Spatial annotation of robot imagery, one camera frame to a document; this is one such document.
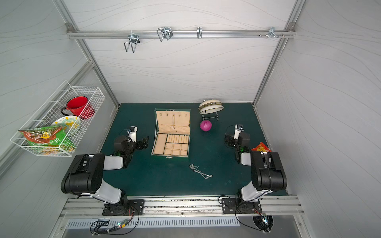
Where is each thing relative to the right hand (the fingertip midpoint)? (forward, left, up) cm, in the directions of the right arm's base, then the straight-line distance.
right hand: (235, 132), depth 95 cm
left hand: (-5, +60, +2) cm, 61 cm away
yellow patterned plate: (-17, +83, +28) cm, 89 cm away
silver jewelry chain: (-27, +19, -6) cm, 33 cm away
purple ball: (+6, +19, -1) cm, 20 cm away
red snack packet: (-7, -18, -6) cm, 20 cm away
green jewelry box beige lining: (-2, +41, 0) cm, 41 cm away
